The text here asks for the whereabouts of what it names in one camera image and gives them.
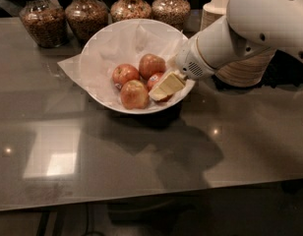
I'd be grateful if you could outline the white bowl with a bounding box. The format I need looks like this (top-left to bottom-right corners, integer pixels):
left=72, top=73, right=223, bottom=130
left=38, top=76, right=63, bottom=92
left=79, top=18, right=196, bottom=115

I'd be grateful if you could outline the glass cereal jar far left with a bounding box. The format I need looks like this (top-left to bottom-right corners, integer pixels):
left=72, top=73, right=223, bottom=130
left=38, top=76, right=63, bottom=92
left=20, top=0, right=68, bottom=48

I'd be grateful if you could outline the white paper liner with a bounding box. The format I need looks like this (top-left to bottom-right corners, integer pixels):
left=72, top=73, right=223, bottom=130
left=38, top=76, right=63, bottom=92
left=57, top=21, right=192, bottom=113

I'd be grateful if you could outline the paper bowl stack rear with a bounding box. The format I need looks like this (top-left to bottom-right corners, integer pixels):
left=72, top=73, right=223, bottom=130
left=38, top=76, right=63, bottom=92
left=201, top=0, right=229, bottom=30

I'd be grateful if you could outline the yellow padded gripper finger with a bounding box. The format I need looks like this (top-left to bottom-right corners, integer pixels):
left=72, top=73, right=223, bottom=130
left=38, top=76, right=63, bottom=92
left=149, top=72, right=186, bottom=101

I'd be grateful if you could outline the red apple back right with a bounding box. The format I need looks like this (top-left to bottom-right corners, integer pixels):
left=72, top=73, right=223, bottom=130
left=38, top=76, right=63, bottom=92
left=139, top=54, right=166, bottom=80

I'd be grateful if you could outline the red apple left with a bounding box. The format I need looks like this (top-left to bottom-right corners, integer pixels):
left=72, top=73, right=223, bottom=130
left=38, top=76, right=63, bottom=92
left=112, top=64, right=140, bottom=89

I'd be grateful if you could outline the yellow-red apple front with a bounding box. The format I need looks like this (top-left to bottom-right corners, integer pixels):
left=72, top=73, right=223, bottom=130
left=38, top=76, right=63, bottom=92
left=120, top=80, right=150, bottom=109

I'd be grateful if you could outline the red apple with sticker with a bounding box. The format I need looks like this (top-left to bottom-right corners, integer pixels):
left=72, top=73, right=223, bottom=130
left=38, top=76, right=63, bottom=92
left=147, top=72, right=171, bottom=102

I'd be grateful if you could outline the glass cereal jar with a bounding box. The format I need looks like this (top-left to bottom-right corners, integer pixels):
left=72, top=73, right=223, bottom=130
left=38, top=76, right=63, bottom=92
left=110, top=0, right=152, bottom=23
left=151, top=0, right=191, bottom=30
left=20, top=0, right=68, bottom=48
left=65, top=0, right=108, bottom=45

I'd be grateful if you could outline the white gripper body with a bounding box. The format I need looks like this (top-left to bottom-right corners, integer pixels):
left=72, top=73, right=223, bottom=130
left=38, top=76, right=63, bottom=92
left=174, top=35, right=214, bottom=80

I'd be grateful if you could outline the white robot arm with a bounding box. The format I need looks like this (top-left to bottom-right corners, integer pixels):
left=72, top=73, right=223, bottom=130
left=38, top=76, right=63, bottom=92
left=150, top=0, right=303, bottom=101

